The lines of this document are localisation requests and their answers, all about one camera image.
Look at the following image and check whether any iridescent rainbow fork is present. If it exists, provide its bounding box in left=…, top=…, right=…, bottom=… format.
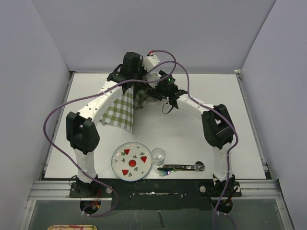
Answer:
left=158, top=168, right=184, bottom=177

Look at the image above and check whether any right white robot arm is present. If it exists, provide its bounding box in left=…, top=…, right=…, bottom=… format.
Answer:
left=145, top=71, right=238, bottom=196

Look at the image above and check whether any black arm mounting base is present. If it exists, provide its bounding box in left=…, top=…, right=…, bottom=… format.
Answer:
left=69, top=179, right=242, bottom=213

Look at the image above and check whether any clear drinking glass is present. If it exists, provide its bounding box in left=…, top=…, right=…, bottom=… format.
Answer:
left=151, top=148, right=165, bottom=168

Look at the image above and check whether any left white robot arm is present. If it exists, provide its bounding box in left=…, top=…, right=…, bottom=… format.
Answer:
left=66, top=52, right=152, bottom=197

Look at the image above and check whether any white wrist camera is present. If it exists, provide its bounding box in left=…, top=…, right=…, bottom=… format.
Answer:
left=142, top=51, right=160, bottom=72
left=146, top=73, right=160, bottom=89

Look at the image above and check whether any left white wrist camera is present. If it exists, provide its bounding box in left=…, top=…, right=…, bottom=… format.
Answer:
left=142, top=51, right=160, bottom=72

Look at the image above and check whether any green white checkered tablecloth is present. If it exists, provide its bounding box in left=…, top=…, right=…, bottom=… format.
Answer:
left=100, top=85, right=148, bottom=132

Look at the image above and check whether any silver fork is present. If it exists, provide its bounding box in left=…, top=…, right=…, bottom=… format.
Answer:
left=162, top=161, right=205, bottom=172

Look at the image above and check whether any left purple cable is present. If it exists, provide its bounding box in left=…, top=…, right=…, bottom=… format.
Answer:
left=43, top=49, right=178, bottom=218

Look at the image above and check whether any white plate with strawberries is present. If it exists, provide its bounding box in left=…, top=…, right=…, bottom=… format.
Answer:
left=111, top=142, right=152, bottom=182

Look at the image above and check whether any yellow rimmed tray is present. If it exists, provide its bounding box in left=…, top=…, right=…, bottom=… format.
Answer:
left=47, top=225, right=97, bottom=230

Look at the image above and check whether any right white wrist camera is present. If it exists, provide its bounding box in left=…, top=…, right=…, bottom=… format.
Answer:
left=146, top=73, right=160, bottom=89

